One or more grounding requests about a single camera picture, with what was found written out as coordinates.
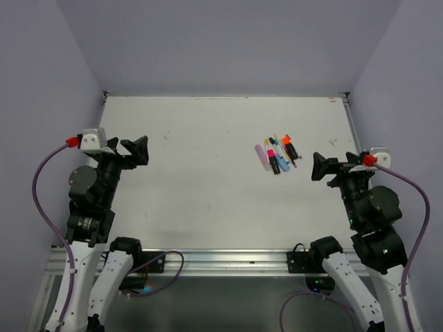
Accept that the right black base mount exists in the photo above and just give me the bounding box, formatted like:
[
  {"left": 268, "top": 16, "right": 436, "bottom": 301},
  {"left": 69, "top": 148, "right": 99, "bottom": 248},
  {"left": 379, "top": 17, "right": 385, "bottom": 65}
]
[{"left": 286, "top": 240, "right": 343, "bottom": 274}]

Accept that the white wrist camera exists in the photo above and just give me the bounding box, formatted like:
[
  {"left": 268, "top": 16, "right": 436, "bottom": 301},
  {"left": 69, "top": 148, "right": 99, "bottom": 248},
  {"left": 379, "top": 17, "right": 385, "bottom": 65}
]
[
  {"left": 80, "top": 127, "right": 115, "bottom": 154},
  {"left": 350, "top": 147, "right": 392, "bottom": 172}
]

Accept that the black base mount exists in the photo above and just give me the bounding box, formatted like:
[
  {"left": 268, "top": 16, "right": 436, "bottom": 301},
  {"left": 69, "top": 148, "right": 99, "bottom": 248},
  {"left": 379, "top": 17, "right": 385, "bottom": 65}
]
[
  {"left": 103, "top": 251, "right": 166, "bottom": 274},
  {"left": 286, "top": 240, "right": 343, "bottom": 274}
]

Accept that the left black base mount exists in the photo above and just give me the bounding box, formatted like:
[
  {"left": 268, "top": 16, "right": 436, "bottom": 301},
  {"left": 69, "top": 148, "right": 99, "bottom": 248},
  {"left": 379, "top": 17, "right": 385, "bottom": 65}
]
[{"left": 103, "top": 251, "right": 166, "bottom": 274}]

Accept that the lilac highlighter body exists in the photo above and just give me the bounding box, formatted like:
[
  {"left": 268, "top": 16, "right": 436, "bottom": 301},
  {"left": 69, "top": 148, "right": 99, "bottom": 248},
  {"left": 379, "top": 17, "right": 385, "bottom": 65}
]
[{"left": 254, "top": 144, "right": 271, "bottom": 171}]

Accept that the aluminium rail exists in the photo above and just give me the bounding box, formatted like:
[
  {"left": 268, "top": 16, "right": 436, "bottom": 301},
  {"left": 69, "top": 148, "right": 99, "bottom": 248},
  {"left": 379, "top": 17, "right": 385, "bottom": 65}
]
[{"left": 44, "top": 248, "right": 408, "bottom": 277}]

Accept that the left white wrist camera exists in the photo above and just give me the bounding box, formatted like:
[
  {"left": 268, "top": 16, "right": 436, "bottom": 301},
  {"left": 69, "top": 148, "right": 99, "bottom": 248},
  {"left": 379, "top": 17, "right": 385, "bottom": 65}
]
[{"left": 80, "top": 127, "right": 115, "bottom": 154}]

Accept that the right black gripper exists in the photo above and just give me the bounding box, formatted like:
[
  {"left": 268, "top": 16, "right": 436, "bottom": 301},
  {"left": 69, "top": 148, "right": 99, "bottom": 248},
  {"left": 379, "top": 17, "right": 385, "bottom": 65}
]
[{"left": 311, "top": 149, "right": 376, "bottom": 225}]

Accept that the white yellow marker pen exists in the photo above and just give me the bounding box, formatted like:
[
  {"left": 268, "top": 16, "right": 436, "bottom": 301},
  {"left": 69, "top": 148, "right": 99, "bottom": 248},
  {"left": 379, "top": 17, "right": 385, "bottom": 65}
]
[{"left": 264, "top": 138, "right": 269, "bottom": 157}]

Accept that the purple cable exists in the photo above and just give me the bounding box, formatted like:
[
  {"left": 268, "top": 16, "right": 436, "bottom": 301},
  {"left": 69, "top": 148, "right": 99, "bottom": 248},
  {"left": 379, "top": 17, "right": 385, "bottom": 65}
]
[
  {"left": 32, "top": 137, "right": 81, "bottom": 332},
  {"left": 361, "top": 154, "right": 431, "bottom": 332}
]

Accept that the black pink highlighter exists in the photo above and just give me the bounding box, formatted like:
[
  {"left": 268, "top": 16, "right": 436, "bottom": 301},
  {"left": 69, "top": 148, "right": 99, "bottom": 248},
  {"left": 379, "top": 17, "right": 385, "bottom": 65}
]
[{"left": 266, "top": 149, "right": 280, "bottom": 175}]

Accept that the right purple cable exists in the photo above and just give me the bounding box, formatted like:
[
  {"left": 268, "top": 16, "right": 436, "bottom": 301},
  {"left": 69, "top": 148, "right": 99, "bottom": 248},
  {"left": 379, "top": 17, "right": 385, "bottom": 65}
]
[{"left": 361, "top": 154, "right": 431, "bottom": 332}]

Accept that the thin pink pencil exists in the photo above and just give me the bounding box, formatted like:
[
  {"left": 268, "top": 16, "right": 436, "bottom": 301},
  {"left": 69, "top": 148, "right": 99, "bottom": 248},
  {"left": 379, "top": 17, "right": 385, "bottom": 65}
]
[{"left": 286, "top": 135, "right": 302, "bottom": 163}]

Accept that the black cap white pen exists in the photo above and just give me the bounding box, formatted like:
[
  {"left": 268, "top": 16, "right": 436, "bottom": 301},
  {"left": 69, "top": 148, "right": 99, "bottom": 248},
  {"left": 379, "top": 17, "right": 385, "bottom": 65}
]
[{"left": 269, "top": 138, "right": 284, "bottom": 160}]

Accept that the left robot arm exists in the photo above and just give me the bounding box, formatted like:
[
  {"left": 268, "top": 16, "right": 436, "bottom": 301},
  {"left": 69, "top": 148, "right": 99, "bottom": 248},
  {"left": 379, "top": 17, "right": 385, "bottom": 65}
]
[{"left": 44, "top": 128, "right": 149, "bottom": 331}]

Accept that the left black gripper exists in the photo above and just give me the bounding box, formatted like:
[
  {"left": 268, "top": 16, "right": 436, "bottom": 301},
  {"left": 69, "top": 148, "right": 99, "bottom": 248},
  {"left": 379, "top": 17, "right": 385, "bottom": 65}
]
[{"left": 92, "top": 134, "right": 147, "bottom": 206}]

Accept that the thin yellow pen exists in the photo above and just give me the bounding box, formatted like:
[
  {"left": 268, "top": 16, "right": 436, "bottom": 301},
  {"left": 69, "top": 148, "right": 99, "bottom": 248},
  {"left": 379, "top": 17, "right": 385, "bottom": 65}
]
[{"left": 273, "top": 134, "right": 297, "bottom": 168}]

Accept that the blue translucent highlighter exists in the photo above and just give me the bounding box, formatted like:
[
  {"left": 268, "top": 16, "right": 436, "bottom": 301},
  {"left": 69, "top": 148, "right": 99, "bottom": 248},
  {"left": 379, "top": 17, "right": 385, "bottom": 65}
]
[{"left": 275, "top": 154, "right": 290, "bottom": 172}]

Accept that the black orange highlighter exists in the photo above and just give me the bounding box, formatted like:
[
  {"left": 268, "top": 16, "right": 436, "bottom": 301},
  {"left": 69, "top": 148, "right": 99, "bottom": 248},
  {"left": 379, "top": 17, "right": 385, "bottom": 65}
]
[{"left": 282, "top": 136, "right": 299, "bottom": 160}]

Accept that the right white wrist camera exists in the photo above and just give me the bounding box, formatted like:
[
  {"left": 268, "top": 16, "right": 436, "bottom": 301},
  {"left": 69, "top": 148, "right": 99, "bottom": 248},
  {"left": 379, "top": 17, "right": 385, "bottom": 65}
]
[{"left": 350, "top": 147, "right": 392, "bottom": 172}]

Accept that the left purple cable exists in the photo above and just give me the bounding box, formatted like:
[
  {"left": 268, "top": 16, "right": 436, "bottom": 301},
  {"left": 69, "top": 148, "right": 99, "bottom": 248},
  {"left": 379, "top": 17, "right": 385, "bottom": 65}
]
[{"left": 32, "top": 137, "right": 81, "bottom": 332}]

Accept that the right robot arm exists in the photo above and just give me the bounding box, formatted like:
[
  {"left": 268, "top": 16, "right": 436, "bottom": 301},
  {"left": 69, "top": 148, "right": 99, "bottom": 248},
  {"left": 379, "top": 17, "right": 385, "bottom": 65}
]
[{"left": 308, "top": 148, "right": 424, "bottom": 331}]

